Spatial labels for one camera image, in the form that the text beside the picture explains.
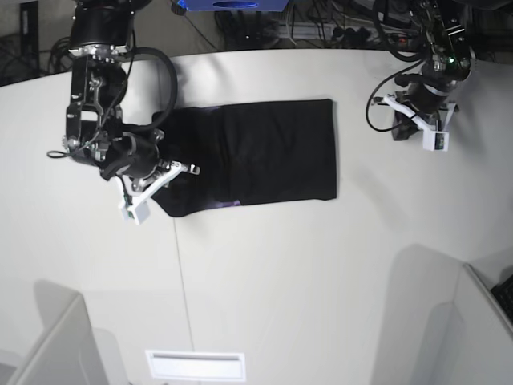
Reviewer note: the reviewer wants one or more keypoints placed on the blue box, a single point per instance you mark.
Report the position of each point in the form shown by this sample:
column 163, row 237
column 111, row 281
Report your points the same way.
column 232, row 5

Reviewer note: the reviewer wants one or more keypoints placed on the white partition panel right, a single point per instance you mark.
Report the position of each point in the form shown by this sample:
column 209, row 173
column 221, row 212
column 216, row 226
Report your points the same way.
column 443, row 328

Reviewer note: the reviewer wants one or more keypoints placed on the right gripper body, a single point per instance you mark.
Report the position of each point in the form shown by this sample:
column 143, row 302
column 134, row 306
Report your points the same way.
column 134, row 155

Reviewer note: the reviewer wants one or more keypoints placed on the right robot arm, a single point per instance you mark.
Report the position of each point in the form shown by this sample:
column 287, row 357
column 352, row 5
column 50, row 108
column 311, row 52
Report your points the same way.
column 102, row 37

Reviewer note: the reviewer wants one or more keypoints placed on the black keyboard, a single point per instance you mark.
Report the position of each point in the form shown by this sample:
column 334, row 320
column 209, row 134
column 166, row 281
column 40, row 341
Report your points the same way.
column 503, row 294

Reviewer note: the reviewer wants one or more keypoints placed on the white power strip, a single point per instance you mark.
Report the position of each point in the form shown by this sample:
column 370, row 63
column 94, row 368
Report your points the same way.
column 313, row 31

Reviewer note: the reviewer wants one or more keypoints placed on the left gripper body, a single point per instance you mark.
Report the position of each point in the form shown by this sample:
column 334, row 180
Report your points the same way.
column 425, row 96

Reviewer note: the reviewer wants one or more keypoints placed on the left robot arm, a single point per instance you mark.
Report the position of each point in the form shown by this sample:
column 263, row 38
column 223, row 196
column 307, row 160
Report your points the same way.
column 442, row 51

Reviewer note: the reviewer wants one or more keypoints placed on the white partition panel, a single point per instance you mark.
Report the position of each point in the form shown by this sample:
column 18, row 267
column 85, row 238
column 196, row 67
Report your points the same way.
column 47, row 337
column 443, row 328

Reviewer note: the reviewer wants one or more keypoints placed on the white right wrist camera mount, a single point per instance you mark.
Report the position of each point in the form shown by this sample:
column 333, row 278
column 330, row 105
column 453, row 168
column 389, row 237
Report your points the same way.
column 156, row 188

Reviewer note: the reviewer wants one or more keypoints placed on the white partition panel left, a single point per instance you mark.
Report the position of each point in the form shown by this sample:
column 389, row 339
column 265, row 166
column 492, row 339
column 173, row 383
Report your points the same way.
column 47, row 337

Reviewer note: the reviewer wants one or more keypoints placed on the black T-shirt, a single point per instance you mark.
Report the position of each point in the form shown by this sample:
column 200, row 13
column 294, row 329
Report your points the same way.
column 250, row 154

